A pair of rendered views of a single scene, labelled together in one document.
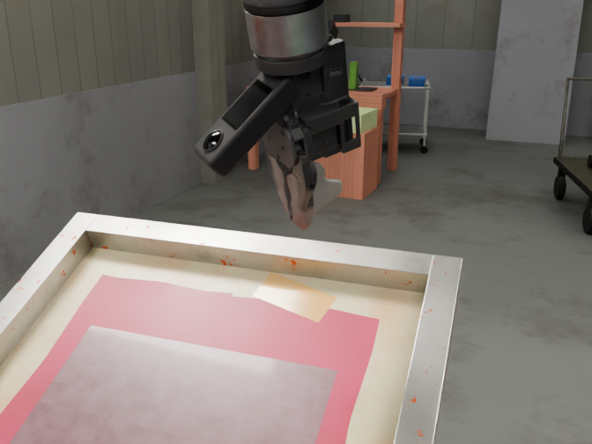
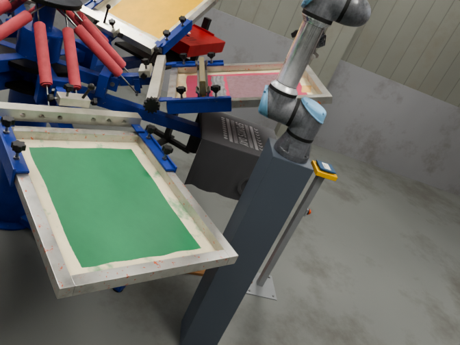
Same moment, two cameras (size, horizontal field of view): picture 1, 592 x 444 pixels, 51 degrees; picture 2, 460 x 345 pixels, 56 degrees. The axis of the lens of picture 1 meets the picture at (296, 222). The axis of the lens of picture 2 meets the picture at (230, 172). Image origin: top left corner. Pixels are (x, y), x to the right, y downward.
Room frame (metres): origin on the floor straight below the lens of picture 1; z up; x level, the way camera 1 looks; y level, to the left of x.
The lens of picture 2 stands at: (-0.68, -1.74, 1.86)
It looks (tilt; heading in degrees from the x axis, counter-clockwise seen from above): 27 degrees down; 55
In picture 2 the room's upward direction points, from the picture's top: 24 degrees clockwise
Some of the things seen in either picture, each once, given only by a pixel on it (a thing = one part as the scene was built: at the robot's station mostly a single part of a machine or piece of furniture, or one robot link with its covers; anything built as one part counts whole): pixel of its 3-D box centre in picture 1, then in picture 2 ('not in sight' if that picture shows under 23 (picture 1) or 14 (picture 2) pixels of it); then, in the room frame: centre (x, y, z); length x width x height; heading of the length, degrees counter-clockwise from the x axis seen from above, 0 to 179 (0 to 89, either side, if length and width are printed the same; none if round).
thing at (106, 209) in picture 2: not in sight; (103, 148); (-0.29, -0.38, 1.05); 1.08 x 0.61 x 0.23; 101
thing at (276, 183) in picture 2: not in sight; (237, 257); (0.43, -0.48, 0.60); 0.18 x 0.18 x 1.20; 68
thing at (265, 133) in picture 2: not in sight; (240, 133); (0.58, 0.15, 0.95); 0.48 x 0.44 x 0.01; 161
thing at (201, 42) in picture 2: not in sight; (183, 36); (0.60, 1.44, 1.06); 0.61 x 0.46 x 0.12; 41
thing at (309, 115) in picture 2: not in sight; (307, 117); (0.43, -0.47, 1.37); 0.13 x 0.12 x 0.14; 147
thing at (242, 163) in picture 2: not in sight; (231, 175); (0.52, -0.02, 0.77); 0.46 x 0.09 x 0.36; 161
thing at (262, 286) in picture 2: not in sight; (289, 231); (1.02, -0.13, 0.48); 0.22 x 0.22 x 0.96; 71
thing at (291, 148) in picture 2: not in sight; (296, 142); (0.43, -0.48, 1.25); 0.15 x 0.15 x 0.10
